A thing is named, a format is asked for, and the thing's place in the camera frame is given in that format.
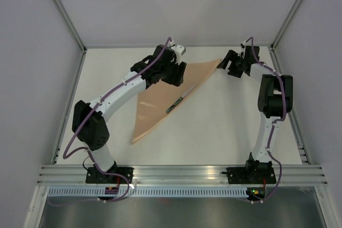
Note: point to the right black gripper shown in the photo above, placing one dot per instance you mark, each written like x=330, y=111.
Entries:
x=232, y=56

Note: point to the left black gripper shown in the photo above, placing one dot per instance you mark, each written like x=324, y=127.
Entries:
x=178, y=79

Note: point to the green handled table knife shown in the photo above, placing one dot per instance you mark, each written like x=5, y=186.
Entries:
x=178, y=101

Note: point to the peach cloth napkin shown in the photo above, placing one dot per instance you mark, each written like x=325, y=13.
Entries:
x=153, y=102

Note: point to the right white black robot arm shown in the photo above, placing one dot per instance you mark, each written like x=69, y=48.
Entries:
x=275, y=100

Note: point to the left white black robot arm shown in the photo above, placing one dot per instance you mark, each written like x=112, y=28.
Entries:
x=90, y=119

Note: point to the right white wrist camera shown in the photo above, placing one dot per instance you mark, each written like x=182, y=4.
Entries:
x=243, y=45

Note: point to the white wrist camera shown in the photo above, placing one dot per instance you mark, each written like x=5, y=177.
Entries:
x=179, y=51
x=243, y=45

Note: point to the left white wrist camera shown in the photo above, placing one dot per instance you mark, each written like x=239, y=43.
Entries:
x=179, y=51

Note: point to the left side aluminium rail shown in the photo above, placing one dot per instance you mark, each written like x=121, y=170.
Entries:
x=68, y=107

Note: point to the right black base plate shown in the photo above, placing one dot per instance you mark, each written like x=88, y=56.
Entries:
x=240, y=175

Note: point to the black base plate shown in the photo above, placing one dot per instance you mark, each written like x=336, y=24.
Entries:
x=94, y=176
x=240, y=175

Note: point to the right aluminium frame post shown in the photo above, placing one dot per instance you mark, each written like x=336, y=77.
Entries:
x=288, y=19

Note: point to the aluminium frame post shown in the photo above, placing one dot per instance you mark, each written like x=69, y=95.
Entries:
x=288, y=19
x=69, y=24

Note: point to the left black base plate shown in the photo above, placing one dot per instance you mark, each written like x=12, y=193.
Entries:
x=94, y=176

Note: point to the left aluminium frame post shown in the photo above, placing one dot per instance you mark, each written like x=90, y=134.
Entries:
x=69, y=24

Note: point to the front aluminium rail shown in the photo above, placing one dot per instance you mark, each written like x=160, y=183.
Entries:
x=289, y=175

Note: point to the white slotted cable duct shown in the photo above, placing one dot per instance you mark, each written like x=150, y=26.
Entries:
x=159, y=192

